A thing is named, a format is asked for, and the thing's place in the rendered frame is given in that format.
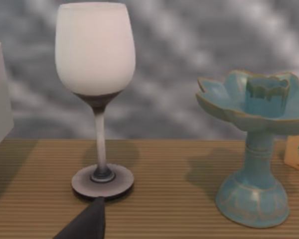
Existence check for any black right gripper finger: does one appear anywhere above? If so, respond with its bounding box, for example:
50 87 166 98
53 197 107 239

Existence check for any blue ceramic lotus candle holder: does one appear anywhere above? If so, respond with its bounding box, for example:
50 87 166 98
195 70 299 229

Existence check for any white wine glass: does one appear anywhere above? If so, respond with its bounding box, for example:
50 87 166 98
55 2 136 201

